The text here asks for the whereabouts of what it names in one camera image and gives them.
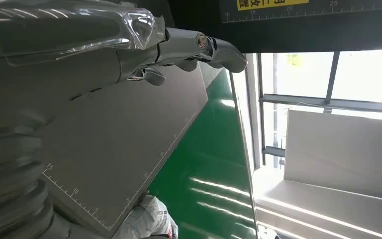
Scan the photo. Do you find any green conveyor belt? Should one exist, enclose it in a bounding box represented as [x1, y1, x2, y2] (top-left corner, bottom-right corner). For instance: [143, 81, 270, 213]
[148, 67, 258, 239]

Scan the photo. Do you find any white wall ledge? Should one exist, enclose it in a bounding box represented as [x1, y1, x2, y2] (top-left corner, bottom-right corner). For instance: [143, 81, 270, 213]
[253, 106, 382, 239]

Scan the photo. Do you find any yellow label sticker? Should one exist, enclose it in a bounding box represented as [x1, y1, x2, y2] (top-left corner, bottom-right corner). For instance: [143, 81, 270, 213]
[236, 0, 310, 11]

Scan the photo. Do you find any small white courier bag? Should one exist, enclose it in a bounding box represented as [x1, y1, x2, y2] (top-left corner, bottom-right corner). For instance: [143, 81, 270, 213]
[111, 194, 179, 239]

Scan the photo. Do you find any dark window frame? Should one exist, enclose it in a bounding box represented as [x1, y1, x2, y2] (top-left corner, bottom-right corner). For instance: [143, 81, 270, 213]
[256, 51, 382, 169]

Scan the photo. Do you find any grey scale platform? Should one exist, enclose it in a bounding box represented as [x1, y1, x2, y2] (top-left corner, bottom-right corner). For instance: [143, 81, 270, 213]
[41, 64, 225, 239]

